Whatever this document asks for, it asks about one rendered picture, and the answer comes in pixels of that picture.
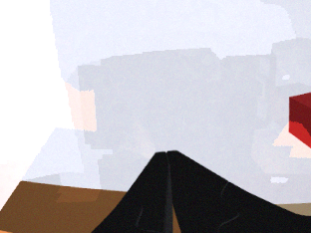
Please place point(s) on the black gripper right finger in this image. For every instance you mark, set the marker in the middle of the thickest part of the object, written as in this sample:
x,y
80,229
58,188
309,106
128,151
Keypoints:
x,y
204,202

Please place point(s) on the red block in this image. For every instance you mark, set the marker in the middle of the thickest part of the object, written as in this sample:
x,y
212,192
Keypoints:
x,y
299,117

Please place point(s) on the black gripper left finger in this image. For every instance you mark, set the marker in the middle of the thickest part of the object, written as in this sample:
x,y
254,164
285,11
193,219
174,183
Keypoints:
x,y
147,206

